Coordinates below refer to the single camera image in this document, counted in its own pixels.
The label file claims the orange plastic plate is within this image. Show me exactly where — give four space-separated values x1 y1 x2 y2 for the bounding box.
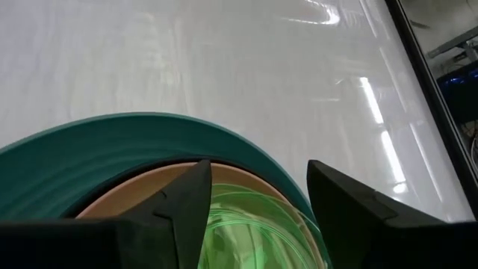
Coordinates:
75 161 326 269

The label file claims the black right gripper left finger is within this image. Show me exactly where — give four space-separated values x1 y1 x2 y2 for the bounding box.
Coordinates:
122 159 214 269

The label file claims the green translucent plastic plate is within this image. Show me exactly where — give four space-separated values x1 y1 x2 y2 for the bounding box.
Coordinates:
196 182 323 269

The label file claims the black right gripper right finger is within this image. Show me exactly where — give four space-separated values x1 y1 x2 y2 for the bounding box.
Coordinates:
306 159 398 269

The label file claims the black plastic plate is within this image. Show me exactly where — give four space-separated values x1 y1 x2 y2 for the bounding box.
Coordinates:
59 158 302 220

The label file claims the teal plastic plate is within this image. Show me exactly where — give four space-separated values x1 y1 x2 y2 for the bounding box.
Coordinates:
0 111 334 269

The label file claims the black aluminium table frame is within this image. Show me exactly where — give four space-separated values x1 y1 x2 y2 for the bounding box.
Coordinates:
383 0 478 222

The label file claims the dark device with blue light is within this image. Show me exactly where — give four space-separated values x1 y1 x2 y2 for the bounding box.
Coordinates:
435 61 478 126

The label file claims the grey metal bar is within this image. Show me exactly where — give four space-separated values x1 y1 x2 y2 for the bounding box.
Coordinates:
425 25 478 63

